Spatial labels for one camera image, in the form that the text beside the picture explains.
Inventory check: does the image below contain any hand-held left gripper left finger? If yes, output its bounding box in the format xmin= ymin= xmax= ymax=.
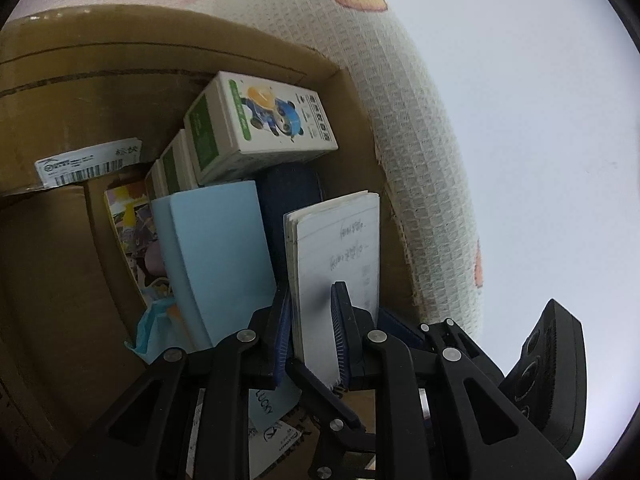
xmin=50 ymin=287 xmax=294 ymax=480

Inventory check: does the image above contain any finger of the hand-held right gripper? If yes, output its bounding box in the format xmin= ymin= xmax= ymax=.
xmin=377 ymin=306 xmax=506 ymax=386

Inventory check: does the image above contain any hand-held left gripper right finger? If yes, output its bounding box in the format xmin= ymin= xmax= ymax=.
xmin=330 ymin=282 xmax=576 ymax=480

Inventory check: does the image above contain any white lined notebook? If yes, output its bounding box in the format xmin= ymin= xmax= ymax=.
xmin=283 ymin=191 xmax=381 ymax=391

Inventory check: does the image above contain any brown cardboard box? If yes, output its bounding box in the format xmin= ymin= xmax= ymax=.
xmin=0 ymin=4 xmax=426 ymax=480

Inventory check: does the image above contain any light blue paper note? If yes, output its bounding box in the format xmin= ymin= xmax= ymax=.
xmin=248 ymin=387 xmax=301 ymax=433

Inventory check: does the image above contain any light blue flat box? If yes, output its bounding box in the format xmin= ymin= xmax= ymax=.
xmin=150 ymin=180 xmax=278 ymax=351

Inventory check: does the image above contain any white printed card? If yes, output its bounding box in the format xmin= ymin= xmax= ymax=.
xmin=247 ymin=420 xmax=301 ymax=480

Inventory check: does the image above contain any blue face mask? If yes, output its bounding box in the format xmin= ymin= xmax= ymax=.
xmin=124 ymin=287 xmax=193 ymax=366

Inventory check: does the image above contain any dark blue case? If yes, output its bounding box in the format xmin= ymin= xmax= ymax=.
xmin=256 ymin=162 xmax=323 ymax=281

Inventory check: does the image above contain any pale pink soft object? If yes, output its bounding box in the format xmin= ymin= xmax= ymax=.
xmin=142 ymin=245 xmax=168 ymax=281

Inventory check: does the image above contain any colourful printed card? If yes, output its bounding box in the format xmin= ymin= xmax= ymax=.
xmin=103 ymin=182 xmax=161 ymax=281

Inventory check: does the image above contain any small green white box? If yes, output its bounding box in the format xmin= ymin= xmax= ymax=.
xmin=159 ymin=130 xmax=201 ymax=196
xmin=144 ymin=160 xmax=168 ymax=201

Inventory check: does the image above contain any large green white cartoon box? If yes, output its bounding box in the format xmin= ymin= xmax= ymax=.
xmin=183 ymin=71 xmax=339 ymax=187

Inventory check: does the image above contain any pink white cartoon mat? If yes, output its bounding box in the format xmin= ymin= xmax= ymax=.
xmin=10 ymin=0 xmax=488 ymax=336

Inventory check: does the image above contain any white shipping label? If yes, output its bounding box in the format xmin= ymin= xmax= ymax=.
xmin=34 ymin=137 xmax=143 ymax=188

